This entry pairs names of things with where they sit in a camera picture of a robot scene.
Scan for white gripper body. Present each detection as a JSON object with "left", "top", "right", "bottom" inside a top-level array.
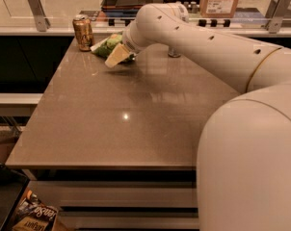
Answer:
[{"left": 122, "top": 24, "right": 146, "bottom": 53}]

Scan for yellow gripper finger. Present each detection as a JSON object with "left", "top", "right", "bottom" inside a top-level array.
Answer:
[{"left": 105, "top": 43, "right": 130, "bottom": 68}]

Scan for green jalapeno chip bag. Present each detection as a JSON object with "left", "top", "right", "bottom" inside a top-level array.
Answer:
[{"left": 91, "top": 33, "right": 134, "bottom": 63}]

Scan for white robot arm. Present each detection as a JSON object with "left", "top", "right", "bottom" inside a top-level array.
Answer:
[{"left": 106, "top": 3, "right": 291, "bottom": 231}]

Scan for orange soda can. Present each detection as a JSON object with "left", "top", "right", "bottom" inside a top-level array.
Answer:
[{"left": 72, "top": 14, "right": 94, "bottom": 51}]

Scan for silver slim energy can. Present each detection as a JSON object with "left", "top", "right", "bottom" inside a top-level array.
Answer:
[{"left": 168, "top": 47, "right": 181, "bottom": 58}]

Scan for cardboard box with label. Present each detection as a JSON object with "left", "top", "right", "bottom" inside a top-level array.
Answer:
[{"left": 199, "top": 0, "right": 239, "bottom": 18}]

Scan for upper white drawer front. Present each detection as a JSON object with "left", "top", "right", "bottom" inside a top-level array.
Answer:
[{"left": 30, "top": 181, "right": 198, "bottom": 208}]

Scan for white drawer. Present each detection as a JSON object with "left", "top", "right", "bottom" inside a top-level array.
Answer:
[
  {"left": 30, "top": 181, "right": 198, "bottom": 208},
  {"left": 60, "top": 212, "right": 199, "bottom": 231}
]

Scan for lower white drawer front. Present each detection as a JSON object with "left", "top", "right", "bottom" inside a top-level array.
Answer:
[{"left": 60, "top": 212, "right": 199, "bottom": 231}]

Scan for left metal glass bracket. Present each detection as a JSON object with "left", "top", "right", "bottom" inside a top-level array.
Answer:
[{"left": 27, "top": 0, "right": 50, "bottom": 32}]

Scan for right metal glass bracket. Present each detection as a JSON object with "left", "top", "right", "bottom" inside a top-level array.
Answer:
[{"left": 266, "top": 0, "right": 291, "bottom": 34}]

